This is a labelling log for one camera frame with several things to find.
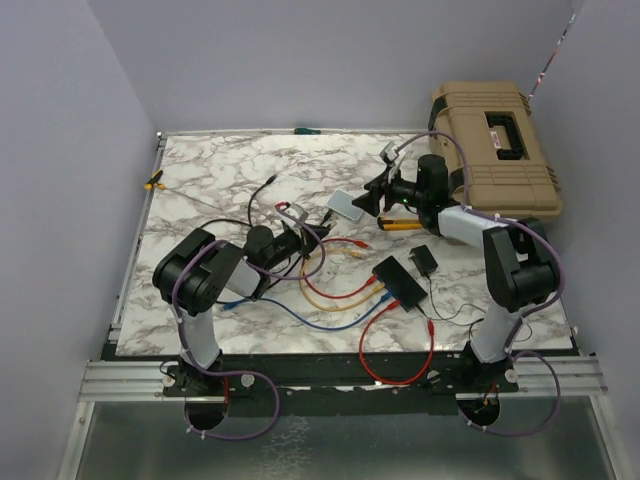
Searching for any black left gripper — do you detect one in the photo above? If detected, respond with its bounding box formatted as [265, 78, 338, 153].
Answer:
[263, 222, 328, 272]

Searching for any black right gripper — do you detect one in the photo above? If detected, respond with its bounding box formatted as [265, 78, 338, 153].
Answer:
[352, 166, 427, 218]

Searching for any white small router box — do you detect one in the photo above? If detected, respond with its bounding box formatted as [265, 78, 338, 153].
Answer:
[326, 190, 363, 222]

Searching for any red ethernet cable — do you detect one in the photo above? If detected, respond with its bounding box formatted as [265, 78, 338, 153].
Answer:
[302, 237, 381, 300]
[359, 299, 436, 387]

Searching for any black power adapter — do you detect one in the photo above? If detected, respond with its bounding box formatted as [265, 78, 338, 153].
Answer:
[410, 245, 438, 277]

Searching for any yellow ethernet cable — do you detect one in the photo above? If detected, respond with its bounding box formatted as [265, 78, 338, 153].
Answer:
[298, 247, 389, 312]

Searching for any black network switch box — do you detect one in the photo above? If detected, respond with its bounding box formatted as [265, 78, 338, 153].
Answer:
[372, 256, 428, 312]

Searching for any blue ethernet cable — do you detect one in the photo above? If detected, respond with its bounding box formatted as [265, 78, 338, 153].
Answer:
[222, 292, 396, 332]

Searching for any thin black adapter cord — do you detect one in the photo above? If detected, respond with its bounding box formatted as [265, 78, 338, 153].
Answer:
[419, 272, 534, 346]

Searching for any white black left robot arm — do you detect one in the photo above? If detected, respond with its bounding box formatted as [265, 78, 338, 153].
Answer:
[152, 224, 331, 395]

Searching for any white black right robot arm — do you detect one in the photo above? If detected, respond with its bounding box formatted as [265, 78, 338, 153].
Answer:
[352, 154, 561, 391]

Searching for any yellow black utility knife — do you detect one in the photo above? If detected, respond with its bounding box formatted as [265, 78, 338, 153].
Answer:
[377, 217, 424, 231]

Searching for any tan plastic tool case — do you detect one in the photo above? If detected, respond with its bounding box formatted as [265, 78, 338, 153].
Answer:
[428, 81, 563, 222]

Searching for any yellow black screwdriver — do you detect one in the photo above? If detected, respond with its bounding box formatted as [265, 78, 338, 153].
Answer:
[144, 169, 218, 210]

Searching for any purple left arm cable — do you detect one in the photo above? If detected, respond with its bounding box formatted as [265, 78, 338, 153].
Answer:
[170, 202, 329, 442]

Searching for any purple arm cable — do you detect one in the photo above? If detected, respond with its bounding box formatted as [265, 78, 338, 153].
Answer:
[397, 130, 566, 437]
[170, 202, 329, 442]

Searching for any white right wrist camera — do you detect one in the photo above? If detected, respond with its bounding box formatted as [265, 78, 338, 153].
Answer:
[379, 142, 400, 166]

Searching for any green screwdriver at wall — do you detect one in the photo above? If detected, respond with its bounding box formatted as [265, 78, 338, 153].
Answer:
[293, 127, 322, 135]

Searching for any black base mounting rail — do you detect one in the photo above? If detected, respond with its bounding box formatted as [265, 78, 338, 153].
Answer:
[155, 352, 519, 422]

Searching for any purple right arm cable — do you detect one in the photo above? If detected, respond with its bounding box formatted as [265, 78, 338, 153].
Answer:
[397, 130, 566, 437]

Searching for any aluminium frame rail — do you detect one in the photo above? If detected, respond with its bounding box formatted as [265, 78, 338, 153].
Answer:
[54, 132, 174, 480]

